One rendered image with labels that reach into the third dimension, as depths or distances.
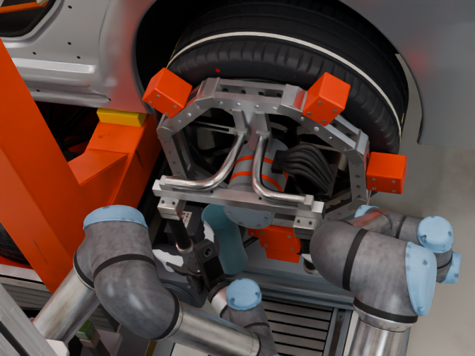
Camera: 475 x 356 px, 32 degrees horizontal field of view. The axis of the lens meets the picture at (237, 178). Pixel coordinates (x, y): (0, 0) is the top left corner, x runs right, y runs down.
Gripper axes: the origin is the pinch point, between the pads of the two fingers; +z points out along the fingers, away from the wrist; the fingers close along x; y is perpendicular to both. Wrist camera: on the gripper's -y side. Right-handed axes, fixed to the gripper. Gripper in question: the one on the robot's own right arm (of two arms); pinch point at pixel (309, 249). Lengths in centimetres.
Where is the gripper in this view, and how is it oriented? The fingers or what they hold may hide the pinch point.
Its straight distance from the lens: 204.8
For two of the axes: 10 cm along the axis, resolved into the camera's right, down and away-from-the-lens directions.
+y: -1.6, -5.9, -7.9
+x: -2.7, 8.0, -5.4
